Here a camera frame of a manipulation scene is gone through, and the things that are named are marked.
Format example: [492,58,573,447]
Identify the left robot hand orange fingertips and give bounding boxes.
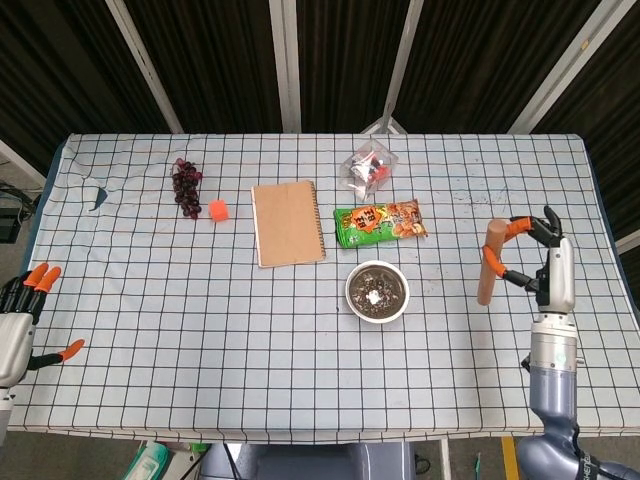
[0,263,86,389]

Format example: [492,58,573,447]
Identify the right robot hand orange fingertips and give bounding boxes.
[482,205,576,314]

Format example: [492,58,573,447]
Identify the wooden rolling pin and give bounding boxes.
[476,218,510,306]

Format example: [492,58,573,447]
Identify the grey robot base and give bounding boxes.
[199,442,419,480]

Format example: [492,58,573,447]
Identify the stainless steel bowl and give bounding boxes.
[344,259,411,325]

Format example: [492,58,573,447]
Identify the green wipes package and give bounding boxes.
[123,440,171,480]

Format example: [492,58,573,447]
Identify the crushed dark seeds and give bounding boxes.
[349,265,405,319]

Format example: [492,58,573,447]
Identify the white checkered tablecloth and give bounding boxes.
[7,132,640,446]

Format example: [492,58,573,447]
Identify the green snack bag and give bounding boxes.
[333,198,430,250]

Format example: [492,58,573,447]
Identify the dark red grape bunch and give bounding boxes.
[172,157,204,220]

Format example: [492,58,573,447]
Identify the clear plastic box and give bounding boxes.
[340,135,400,202]

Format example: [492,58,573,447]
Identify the brown spiral notebook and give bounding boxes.
[250,180,327,270]

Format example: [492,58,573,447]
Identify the white side frame bar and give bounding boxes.
[614,228,640,255]
[0,139,47,190]

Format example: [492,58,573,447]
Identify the black device with cables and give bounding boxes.
[0,182,37,246]

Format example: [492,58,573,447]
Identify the white frame post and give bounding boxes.
[360,0,426,135]
[104,0,185,134]
[268,0,303,134]
[507,0,624,134]

